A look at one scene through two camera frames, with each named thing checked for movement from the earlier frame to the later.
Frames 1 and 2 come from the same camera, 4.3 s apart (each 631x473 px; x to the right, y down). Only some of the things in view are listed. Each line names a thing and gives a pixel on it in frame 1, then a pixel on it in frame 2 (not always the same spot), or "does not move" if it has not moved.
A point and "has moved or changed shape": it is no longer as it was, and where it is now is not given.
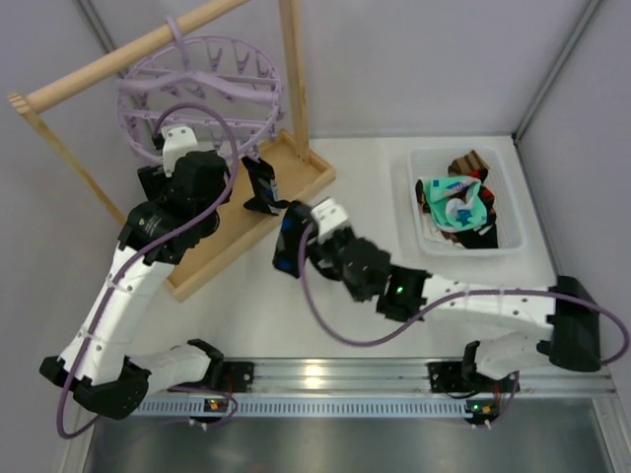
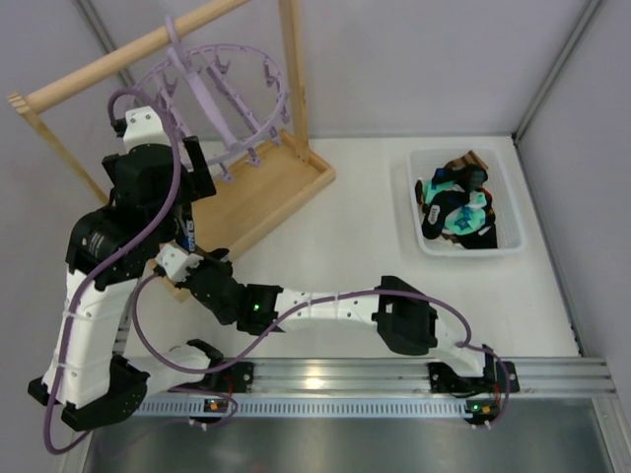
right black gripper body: [294, 236] → [217, 263]
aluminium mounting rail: [391, 377] does not move
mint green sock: [456, 202] does not move
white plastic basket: [430, 162] does not move
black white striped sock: [483, 237] does not move
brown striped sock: [462, 166] does not move
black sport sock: [263, 182] has moved or changed shape
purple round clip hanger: [226, 93] has moved or changed shape
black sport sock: [298, 230] → [462, 180]
